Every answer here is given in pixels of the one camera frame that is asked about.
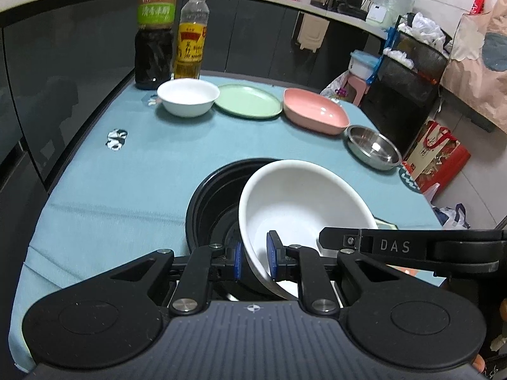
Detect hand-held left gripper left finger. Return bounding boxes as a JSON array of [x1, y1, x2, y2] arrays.
[[105, 241, 244, 316]]

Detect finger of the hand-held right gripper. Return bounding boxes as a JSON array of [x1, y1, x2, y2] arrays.
[[318, 227, 363, 259]]

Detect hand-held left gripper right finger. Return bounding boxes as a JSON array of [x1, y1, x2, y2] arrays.
[[266, 230, 400, 317]]

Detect large white bowl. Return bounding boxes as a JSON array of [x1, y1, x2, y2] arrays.
[[238, 159, 379, 301]]

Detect black pot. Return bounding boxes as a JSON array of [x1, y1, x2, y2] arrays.
[[185, 158, 279, 302]]

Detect stainless steel bowl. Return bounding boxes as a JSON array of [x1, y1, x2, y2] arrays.
[[344, 124, 402, 172]]

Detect pink square dish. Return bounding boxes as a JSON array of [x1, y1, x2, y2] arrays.
[[282, 88, 351, 136]]

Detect blue and white plastic bag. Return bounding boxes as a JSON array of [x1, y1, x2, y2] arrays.
[[432, 204, 471, 229]]

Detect green wavy pattern coaster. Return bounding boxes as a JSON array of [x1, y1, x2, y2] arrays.
[[398, 165, 425, 194]]

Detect red gift bag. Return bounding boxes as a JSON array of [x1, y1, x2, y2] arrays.
[[402, 120, 472, 202]]

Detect light blue tablecloth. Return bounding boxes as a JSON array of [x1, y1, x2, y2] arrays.
[[8, 70, 446, 373]]

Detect colourful snack bag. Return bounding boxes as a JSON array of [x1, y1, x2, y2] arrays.
[[321, 73, 349, 101]]

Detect pink stool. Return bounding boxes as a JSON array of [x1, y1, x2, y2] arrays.
[[344, 72, 371, 107]]

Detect green plate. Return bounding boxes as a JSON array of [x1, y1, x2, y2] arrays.
[[214, 83, 283, 120]]

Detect black storage cart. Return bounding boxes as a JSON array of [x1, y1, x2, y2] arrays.
[[358, 28, 450, 159]]

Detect small white bowl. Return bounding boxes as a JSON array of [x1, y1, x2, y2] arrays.
[[157, 78, 220, 118]]

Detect plastic container blue lid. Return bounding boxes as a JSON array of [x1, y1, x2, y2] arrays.
[[348, 49, 382, 81]]

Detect brown paper bag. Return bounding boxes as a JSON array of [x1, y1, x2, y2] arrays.
[[441, 0, 507, 125]]

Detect beige hanging board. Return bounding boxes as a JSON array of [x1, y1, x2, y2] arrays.
[[296, 11, 330, 53]]

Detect yellow oil bottle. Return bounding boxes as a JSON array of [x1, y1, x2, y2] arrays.
[[173, 0, 209, 80]]

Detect dark sauce bottle green label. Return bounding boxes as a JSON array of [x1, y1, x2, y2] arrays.
[[134, 0, 179, 90]]

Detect white plastic bags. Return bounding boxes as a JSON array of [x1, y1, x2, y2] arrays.
[[397, 12, 452, 52]]

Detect black countertop appliance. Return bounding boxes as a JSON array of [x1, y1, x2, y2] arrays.
[[331, 0, 369, 20]]

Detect white countertop appliance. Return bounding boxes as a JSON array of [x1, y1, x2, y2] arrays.
[[365, 0, 420, 30]]

